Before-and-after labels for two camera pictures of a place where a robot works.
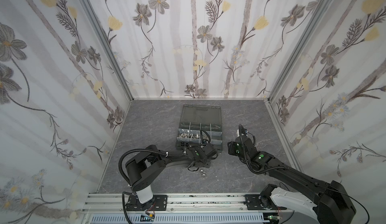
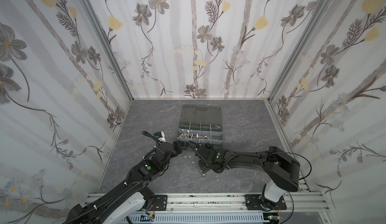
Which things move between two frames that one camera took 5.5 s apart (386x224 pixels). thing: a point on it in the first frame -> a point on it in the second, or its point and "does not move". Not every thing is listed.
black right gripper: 240,138 -> 198,150
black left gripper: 206,149 -> 175,147
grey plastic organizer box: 196,118 does not move
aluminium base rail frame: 105,204 does not move
